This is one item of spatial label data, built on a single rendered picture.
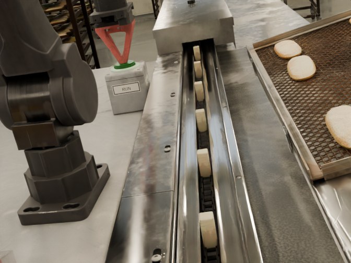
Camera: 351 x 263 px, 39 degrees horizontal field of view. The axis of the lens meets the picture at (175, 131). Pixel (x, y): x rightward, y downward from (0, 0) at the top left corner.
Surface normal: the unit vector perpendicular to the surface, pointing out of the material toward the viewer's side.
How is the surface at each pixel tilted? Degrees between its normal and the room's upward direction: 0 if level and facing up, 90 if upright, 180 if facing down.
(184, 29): 90
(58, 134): 90
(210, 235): 90
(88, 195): 0
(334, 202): 10
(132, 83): 90
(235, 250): 0
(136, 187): 0
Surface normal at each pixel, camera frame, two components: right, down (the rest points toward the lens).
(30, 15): 0.95, -0.11
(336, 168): -0.03, 0.37
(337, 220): -0.34, -0.87
